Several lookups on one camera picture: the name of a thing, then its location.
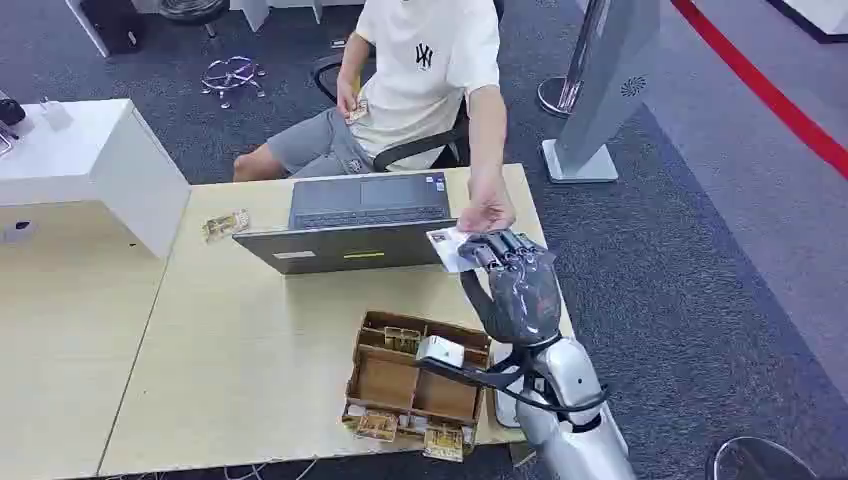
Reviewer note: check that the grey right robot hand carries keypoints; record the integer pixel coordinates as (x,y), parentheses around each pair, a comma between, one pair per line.
(523,298)

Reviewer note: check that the white printed card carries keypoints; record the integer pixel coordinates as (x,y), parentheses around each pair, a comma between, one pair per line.
(445,250)

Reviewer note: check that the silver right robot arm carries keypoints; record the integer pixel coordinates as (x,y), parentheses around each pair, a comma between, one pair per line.
(573,384)

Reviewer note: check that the person's left hand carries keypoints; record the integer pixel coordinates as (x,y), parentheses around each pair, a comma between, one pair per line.
(485,206)

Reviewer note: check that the person's hand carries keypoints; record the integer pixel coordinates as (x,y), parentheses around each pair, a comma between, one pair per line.
(485,206)
(345,98)

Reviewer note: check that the gold patterned card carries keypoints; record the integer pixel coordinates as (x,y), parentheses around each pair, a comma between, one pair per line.
(226,225)
(377,426)
(403,339)
(443,444)

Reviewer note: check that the wooden card box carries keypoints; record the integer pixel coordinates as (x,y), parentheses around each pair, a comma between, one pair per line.
(417,384)

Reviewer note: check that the grey laptop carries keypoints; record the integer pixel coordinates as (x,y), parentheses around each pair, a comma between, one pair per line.
(358,225)

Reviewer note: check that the black office chair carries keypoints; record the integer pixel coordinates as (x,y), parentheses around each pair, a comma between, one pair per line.
(424,142)

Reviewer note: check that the grey display stand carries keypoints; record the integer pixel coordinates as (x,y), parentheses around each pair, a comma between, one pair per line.
(606,79)

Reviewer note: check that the person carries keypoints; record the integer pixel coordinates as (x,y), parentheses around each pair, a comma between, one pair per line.
(417,73)

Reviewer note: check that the small patterned card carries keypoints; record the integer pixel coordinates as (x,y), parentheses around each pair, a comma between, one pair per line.
(358,110)

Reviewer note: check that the person's right hand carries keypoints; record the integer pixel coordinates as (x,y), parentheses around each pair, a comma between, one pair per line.
(345,98)

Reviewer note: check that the round dark stool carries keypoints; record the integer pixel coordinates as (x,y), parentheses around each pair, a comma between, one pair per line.
(758,460)

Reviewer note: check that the red barrier belt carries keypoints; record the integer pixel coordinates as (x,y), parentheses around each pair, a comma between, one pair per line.
(768,93)

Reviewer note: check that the chrome stool base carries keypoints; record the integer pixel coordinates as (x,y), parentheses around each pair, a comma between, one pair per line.
(232,76)

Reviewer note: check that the white table leg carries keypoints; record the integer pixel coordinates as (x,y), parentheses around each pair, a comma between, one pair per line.
(255,12)

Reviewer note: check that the black stool seat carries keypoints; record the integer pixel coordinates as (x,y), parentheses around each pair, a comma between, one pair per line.
(192,10)

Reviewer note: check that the white counter cabinet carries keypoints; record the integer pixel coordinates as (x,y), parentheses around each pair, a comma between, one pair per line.
(99,166)

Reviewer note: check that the black cabinet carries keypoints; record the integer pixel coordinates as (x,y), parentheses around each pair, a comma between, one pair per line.
(109,25)

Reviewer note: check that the small white holder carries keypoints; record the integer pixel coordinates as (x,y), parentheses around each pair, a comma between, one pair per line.
(56,114)

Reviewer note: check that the small white desk gadget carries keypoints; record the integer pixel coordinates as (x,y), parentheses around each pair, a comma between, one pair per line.
(18,231)

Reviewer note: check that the black device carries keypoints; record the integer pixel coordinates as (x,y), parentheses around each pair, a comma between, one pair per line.
(10,111)

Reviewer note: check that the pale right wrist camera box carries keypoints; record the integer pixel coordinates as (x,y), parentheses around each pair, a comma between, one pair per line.
(440,351)

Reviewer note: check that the chrome stanchion post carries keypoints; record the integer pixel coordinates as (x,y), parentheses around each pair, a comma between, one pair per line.
(560,93)

